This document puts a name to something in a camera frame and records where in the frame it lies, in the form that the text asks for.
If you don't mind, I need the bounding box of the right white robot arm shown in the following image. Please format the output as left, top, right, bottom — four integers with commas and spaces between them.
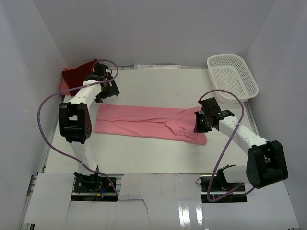
194, 97, 288, 191

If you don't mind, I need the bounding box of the folded dark red t shirt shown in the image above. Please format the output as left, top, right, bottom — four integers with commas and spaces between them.
62, 59, 97, 89

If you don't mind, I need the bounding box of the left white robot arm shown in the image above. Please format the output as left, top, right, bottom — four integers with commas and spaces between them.
59, 64, 119, 192

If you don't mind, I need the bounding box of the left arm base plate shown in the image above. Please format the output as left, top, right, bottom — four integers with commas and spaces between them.
71, 172, 121, 202

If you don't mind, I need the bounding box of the folded salmon t shirt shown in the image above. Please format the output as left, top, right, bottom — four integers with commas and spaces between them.
60, 67, 74, 96

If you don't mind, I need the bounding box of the white paper sheet front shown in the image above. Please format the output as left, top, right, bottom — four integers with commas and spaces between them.
24, 173, 299, 230

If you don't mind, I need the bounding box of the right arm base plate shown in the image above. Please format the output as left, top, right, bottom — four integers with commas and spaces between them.
196, 175, 247, 204

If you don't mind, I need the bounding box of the pink t shirt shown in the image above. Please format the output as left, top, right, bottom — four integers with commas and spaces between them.
94, 103, 207, 145

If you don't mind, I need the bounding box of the white perforated plastic basket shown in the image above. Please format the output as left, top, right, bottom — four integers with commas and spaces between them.
207, 54, 259, 104

